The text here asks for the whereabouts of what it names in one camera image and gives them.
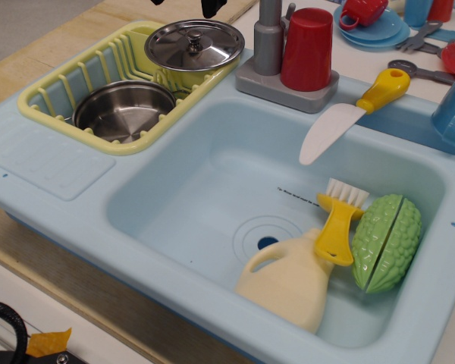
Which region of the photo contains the steel pot lid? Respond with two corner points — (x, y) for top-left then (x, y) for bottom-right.
(144, 19), (245, 72)

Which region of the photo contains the steel pot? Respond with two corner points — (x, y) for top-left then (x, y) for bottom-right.
(72, 80), (176, 144)

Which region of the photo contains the yellow dish rack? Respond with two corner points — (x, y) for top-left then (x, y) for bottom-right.
(17, 20), (245, 155)

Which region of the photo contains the grey toy faucet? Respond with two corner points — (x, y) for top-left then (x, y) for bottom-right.
(235, 1), (339, 114)

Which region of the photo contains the red plastic cup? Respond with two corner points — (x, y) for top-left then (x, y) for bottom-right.
(281, 8), (333, 92)

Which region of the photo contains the red mug on plates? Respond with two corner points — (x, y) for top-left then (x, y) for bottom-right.
(339, 0), (388, 31)

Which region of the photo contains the blue plate stack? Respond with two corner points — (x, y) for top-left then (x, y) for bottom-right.
(334, 5), (410, 49)

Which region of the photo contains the blue cup back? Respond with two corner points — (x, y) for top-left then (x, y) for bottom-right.
(403, 0), (432, 27)

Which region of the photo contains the grey toy fork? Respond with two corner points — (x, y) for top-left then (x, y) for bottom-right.
(396, 20), (443, 52)

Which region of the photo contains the light blue toy sink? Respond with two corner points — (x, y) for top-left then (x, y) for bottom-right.
(0, 19), (455, 364)

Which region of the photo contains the red cup back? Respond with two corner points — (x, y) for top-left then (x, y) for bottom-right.
(427, 0), (454, 23)

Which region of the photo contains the yellow dish brush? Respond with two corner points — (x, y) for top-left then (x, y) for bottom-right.
(315, 177), (369, 266)

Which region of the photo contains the grey toy spoon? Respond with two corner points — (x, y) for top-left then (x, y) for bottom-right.
(388, 59), (455, 85)

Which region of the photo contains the green toy bitter melon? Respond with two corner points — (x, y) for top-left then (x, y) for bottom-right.
(351, 194), (422, 293)

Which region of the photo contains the cream toy detergent bottle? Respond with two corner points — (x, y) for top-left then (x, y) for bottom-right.
(235, 228), (334, 334)

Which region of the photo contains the yellow tape piece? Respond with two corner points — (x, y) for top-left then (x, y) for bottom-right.
(26, 328), (72, 358)

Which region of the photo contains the black device base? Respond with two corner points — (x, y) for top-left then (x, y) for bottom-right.
(0, 350), (85, 364)

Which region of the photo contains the yellow handled toy knife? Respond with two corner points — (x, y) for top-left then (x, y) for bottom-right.
(299, 68), (410, 165)

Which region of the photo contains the black cable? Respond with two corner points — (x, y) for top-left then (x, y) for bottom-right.
(0, 300), (29, 364)

